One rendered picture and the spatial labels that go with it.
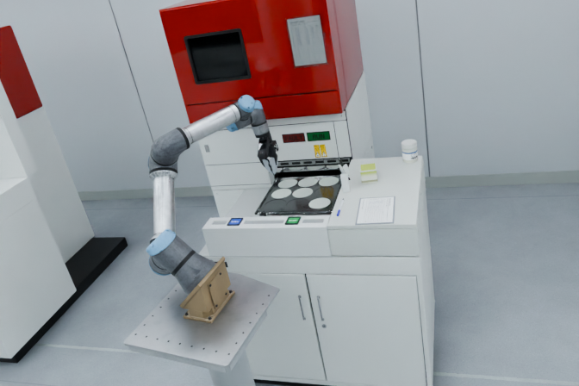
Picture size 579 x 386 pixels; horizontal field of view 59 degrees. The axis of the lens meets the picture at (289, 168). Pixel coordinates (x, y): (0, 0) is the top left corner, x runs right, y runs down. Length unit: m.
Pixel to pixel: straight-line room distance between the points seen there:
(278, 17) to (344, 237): 1.02
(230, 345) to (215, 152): 1.25
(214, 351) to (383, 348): 0.85
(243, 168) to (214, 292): 1.01
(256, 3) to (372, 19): 1.61
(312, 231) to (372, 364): 0.72
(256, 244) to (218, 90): 0.82
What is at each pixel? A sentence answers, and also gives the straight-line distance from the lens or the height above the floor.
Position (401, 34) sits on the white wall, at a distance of 3.87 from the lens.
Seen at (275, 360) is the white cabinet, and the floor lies 0.22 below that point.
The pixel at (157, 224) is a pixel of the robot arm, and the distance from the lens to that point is 2.09.
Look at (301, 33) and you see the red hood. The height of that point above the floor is 1.62.
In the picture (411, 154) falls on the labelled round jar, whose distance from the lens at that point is 2.43.
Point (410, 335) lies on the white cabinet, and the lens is 2.31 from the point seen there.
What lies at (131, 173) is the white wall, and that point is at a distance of 5.10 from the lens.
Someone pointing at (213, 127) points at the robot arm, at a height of 1.36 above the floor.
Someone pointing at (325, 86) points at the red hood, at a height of 1.36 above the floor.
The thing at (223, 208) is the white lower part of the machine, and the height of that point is 0.70.
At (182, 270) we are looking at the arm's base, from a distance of 1.89.
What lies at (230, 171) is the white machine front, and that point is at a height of 0.93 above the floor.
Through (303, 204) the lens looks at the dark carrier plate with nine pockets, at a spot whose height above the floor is 0.90.
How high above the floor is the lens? 2.00
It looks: 24 degrees down
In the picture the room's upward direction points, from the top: 11 degrees counter-clockwise
